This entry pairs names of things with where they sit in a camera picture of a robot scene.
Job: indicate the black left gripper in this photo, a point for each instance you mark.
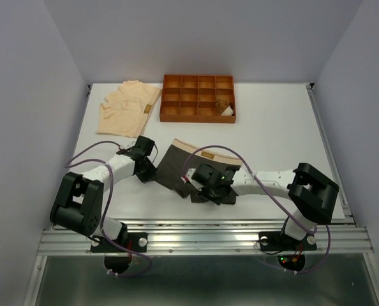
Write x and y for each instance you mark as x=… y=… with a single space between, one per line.
x=148 y=176

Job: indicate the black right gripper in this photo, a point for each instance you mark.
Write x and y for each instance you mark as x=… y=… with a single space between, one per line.
x=217 y=200

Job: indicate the dark grey underwear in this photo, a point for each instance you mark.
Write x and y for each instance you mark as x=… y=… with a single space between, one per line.
x=170 y=167

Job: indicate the orange compartment tray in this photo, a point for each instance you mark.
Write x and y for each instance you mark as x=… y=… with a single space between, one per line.
x=192 y=98

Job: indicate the brown underwear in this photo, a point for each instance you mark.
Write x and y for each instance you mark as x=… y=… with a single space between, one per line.
x=223 y=108

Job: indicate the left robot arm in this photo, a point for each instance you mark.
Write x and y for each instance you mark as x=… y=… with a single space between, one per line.
x=83 y=199

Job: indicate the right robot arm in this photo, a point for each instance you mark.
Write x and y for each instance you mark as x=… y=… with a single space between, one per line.
x=313 y=194

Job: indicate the peach underwear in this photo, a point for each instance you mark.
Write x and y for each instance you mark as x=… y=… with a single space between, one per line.
x=125 y=111

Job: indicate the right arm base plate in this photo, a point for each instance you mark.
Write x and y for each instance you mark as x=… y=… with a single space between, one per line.
x=276 y=241

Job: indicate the aluminium right side rail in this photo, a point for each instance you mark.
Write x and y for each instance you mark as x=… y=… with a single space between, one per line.
x=328 y=143

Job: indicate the aluminium rail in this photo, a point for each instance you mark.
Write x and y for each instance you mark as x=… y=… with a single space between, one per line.
x=328 y=143
x=208 y=237

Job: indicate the aluminium front rail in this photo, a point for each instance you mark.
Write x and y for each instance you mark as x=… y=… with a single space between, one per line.
x=208 y=237

